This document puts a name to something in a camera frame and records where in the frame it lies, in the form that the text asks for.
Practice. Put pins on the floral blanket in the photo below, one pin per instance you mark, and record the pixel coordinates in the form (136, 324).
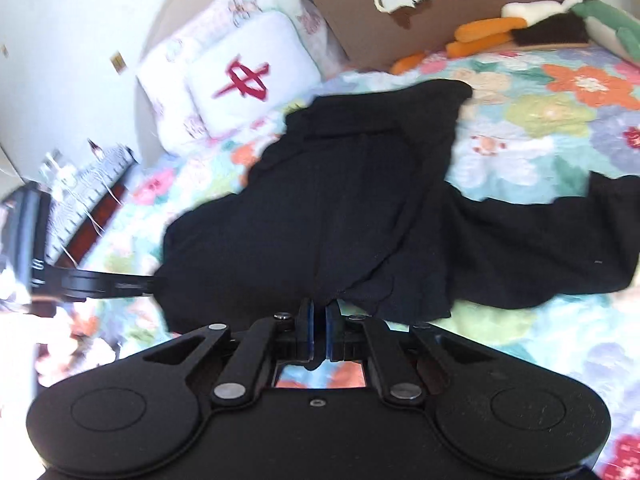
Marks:
(550, 110)

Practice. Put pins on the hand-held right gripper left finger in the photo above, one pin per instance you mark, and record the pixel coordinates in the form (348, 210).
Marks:
(310, 332)

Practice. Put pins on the black garment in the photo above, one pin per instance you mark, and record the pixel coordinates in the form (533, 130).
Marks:
(350, 185)

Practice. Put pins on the green plush toy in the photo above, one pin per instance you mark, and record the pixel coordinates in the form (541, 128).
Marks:
(610, 25)

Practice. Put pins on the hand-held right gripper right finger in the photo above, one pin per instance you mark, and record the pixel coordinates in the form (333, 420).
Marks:
(331, 332)

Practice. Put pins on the orange carrot plush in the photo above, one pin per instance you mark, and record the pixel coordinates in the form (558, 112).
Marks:
(480, 35)

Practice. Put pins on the white keyboard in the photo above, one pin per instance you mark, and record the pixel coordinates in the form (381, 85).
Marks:
(85, 185)

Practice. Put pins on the white pillow with red mark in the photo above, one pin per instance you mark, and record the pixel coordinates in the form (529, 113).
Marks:
(250, 80)

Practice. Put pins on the dark brown plush toy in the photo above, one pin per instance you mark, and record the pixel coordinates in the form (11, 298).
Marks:
(550, 30)

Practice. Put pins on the white plush toy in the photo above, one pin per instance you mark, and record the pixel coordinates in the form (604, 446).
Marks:
(540, 9)

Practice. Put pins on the brown pillow with cloud patch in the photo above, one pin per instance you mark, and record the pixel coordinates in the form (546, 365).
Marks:
(350, 10)

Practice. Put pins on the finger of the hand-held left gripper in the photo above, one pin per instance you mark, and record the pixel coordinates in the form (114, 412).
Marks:
(100, 282)

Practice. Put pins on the gold wall sticker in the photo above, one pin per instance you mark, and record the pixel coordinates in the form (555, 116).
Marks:
(118, 62)

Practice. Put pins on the pink patterned pillow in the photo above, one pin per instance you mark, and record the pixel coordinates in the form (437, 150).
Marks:
(165, 75)

